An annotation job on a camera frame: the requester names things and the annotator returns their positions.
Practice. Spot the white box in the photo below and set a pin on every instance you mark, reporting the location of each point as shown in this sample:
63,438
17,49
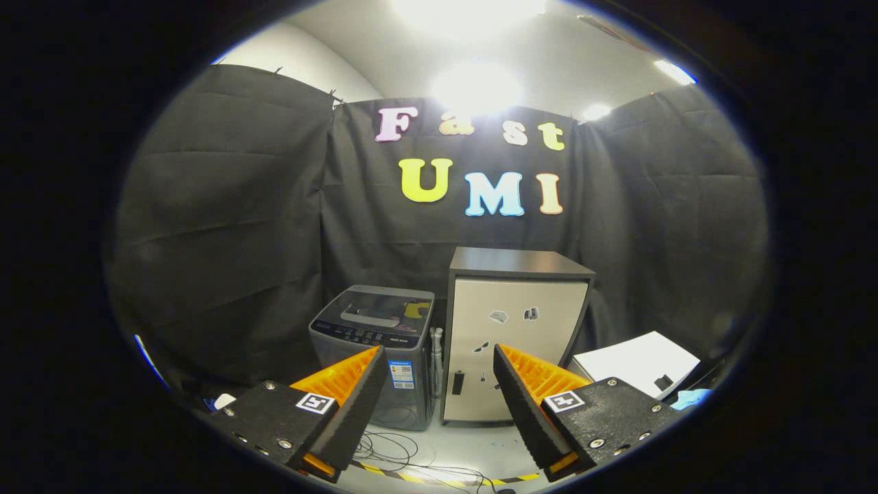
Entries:
638,360

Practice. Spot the grey washing machine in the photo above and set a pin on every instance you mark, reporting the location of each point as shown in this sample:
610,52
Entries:
422,405

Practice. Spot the yellow black floor tape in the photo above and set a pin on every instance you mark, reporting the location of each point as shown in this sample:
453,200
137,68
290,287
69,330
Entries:
411,475

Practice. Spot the dark cabinet with beige door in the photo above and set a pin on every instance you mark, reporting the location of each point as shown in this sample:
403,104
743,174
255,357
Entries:
549,343

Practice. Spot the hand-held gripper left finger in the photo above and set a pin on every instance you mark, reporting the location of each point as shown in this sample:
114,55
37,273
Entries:
353,412

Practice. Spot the black backdrop cloth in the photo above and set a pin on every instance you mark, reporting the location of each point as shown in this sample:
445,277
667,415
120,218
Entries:
226,240

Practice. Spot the light blue object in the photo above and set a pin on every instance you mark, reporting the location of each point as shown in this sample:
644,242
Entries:
689,399

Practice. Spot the ceiling light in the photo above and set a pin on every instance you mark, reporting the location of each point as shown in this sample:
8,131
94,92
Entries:
674,72
597,112
470,8
477,89

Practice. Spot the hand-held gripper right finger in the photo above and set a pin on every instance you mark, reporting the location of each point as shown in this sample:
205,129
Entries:
525,412

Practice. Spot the small white object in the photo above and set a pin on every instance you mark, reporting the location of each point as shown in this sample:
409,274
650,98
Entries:
224,401

